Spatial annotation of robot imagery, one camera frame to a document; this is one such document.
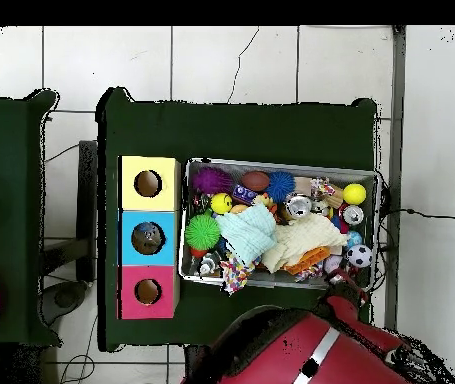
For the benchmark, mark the dark grey rounded base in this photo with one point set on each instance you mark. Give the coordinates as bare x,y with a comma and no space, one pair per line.
65,298

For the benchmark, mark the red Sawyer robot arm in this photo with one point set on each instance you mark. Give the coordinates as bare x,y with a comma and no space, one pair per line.
283,360

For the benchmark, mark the multicoloured patterned cloth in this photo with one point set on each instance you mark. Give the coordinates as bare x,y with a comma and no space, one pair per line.
235,274

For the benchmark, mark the cream knitted cloth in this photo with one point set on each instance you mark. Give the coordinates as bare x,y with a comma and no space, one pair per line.
311,236

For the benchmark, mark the small soccer ball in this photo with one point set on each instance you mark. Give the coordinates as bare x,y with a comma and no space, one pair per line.
359,256

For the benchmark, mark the brown toy football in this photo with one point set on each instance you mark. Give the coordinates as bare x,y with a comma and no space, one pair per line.
255,180

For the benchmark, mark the green rubber koosh ball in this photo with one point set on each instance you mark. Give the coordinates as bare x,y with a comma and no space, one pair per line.
202,232

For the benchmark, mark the yellow ball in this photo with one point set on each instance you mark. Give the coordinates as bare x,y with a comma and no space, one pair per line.
354,194
221,203

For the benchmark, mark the grey metal bar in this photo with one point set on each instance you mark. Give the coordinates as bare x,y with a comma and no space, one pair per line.
397,120

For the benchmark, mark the dark green table cloth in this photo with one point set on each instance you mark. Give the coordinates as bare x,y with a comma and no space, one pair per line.
231,132
7,140

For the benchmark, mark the mint green cloth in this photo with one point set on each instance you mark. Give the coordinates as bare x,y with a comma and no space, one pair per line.
247,232

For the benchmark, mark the wooden box with three holes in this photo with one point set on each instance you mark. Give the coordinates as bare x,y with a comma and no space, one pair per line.
163,200

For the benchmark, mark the purple spiky ball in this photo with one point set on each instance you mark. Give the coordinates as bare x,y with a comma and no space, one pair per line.
211,180

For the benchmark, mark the blue rubber koosh ball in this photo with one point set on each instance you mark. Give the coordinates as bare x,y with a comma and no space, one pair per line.
280,186

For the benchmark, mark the black stand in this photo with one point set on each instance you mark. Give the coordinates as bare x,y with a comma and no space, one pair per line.
87,192

